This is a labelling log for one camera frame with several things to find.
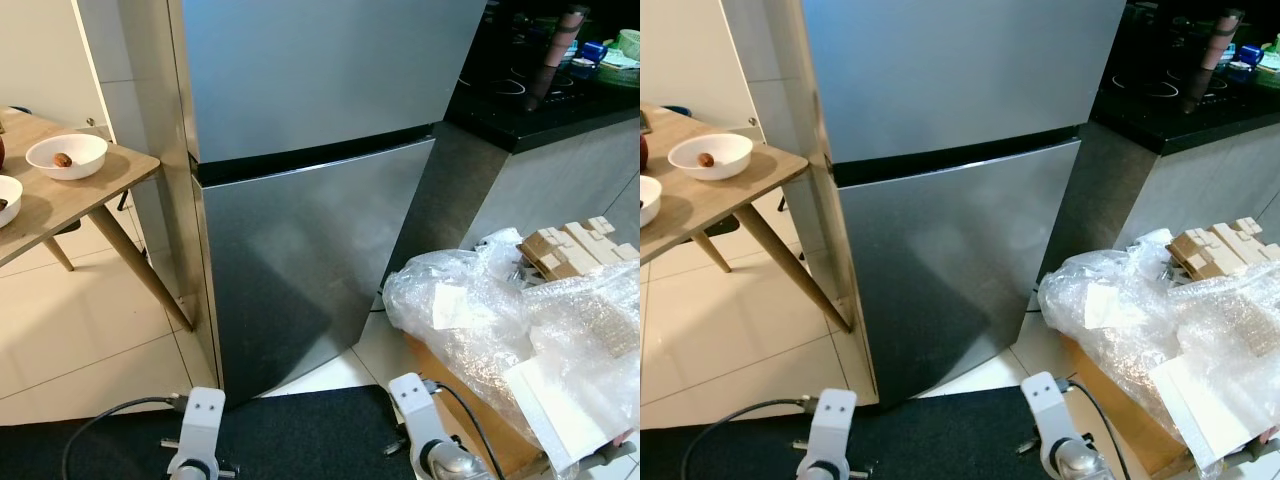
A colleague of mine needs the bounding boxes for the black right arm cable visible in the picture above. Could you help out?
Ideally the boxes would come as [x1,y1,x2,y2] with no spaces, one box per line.
[1063,378,1138,480]
[428,378,508,480]

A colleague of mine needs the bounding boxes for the cardboard packing inserts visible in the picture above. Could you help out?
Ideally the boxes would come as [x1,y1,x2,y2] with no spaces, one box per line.
[1167,216,1267,283]
[517,216,641,283]

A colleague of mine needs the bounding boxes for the clear bubble wrap bundle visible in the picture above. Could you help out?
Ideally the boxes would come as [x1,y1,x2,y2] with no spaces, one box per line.
[383,228,641,473]
[1038,228,1280,476]

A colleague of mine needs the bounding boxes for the brown cardboard box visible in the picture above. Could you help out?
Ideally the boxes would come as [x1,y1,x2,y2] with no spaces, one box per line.
[403,335,551,479]
[1058,335,1201,479]

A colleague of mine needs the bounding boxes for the black floor mat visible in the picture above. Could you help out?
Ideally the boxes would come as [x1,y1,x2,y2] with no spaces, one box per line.
[640,385,1101,480]
[0,385,476,480]

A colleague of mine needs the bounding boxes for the silver freezer door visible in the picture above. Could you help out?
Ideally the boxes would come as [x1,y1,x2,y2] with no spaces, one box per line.
[800,0,1131,166]
[180,0,491,166]

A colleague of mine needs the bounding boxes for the grey kitchen cabinet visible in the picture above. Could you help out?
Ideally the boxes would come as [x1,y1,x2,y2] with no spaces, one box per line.
[1030,120,1280,301]
[385,105,641,301]

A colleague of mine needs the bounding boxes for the silver fridge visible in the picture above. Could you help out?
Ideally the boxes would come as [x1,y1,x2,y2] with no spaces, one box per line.
[800,0,1131,409]
[178,0,491,409]

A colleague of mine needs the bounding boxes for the wooden dining table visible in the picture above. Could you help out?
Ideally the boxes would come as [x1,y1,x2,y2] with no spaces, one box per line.
[640,100,853,333]
[0,105,196,333]

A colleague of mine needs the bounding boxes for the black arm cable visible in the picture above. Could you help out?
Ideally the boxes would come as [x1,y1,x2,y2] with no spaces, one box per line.
[1063,378,1138,480]
[428,378,508,480]
[690,396,819,480]
[62,396,189,480]

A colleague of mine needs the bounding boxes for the white foam sheet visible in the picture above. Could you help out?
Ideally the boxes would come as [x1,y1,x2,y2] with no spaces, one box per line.
[1148,355,1279,473]
[503,355,629,473]

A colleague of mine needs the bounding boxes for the wooden fridge side panel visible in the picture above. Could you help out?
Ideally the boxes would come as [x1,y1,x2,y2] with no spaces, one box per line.
[75,0,229,406]

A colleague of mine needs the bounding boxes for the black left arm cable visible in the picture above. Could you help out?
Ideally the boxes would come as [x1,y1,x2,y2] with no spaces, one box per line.
[62,396,189,480]
[690,396,819,480]

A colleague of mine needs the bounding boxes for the black kitchen countertop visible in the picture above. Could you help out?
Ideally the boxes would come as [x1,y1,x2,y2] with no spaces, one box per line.
[1090,0,1280,156]
[445,0,641,153]

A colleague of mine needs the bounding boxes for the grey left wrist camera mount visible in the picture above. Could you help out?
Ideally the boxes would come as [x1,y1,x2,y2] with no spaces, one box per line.
[168,388,227,471]
[803,388,859,473]

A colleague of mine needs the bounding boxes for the silver fridge compartment door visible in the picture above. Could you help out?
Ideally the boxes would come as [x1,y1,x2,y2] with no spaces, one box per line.
[832,138,1084,406]
[195,135,438,406]

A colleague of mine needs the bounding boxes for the white paper label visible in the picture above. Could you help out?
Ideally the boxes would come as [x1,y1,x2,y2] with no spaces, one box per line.
[1085,283,1143,331]
[432,283,498,331]

